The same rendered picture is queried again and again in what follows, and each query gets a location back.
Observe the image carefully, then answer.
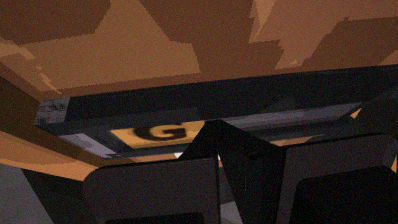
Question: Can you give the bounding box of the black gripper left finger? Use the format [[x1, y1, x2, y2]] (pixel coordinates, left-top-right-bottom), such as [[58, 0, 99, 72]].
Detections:
[[82, 120, 221, 224]]

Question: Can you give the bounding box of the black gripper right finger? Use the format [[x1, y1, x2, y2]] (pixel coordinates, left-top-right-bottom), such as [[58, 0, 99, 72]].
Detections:
[[214, 119, 398, 224]]

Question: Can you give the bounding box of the orange tile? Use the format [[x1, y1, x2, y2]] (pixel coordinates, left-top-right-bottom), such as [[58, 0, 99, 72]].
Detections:
[[391, 157, 397, 172], [110, 120, 205, 149], [351, 109, 361, 119]]

